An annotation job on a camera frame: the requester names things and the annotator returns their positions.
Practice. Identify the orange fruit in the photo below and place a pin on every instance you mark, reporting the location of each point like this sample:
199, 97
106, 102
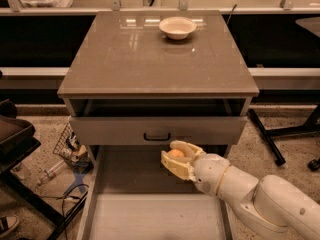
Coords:
176, 153

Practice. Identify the grey upper drawer front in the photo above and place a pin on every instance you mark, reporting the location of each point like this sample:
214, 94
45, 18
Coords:
130, 130

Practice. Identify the black drawer handle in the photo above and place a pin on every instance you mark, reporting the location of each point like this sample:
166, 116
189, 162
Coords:
148, 137

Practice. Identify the open grey middle drawer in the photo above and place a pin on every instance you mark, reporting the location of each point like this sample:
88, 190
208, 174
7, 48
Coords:
132, 196

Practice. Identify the black chair base leg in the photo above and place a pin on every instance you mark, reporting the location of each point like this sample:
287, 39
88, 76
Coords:
311, 125

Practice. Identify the white paper bowl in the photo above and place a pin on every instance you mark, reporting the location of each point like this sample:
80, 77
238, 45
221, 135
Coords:
177, 28

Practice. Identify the wire mesh basket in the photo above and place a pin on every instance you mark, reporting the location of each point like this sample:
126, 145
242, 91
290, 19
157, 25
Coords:
71, 150

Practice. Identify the clear plastic bottle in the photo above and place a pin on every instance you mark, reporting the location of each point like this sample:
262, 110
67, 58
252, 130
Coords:
51, 173

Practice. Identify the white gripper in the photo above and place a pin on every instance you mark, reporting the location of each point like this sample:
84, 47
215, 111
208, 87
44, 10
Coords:
209, 174

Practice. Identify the sneaker shoe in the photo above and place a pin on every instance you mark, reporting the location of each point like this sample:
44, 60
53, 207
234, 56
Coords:
8, 224

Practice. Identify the black caster wheel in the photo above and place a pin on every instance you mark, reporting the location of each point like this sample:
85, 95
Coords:
314, 165

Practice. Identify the grey drawer cabinet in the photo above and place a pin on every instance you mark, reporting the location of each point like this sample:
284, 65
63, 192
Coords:
127, 67

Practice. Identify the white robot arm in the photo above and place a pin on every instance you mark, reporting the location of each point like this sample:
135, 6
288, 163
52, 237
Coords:
268, 206

